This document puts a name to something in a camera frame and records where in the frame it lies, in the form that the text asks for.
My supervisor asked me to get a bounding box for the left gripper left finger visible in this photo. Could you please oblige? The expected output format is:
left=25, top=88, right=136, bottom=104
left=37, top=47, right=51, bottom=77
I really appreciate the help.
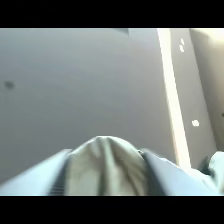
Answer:
left=0, top=148, right=73, bottom=197

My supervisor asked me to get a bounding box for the pale grey shirt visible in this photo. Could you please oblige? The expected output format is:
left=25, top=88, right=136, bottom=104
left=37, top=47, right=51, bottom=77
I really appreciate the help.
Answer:
left=62, top=135, right=224, bottom=197

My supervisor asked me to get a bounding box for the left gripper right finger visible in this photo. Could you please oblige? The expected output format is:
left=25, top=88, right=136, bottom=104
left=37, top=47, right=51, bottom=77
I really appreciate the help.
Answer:
left=140, top=148, right=219, bottom=197

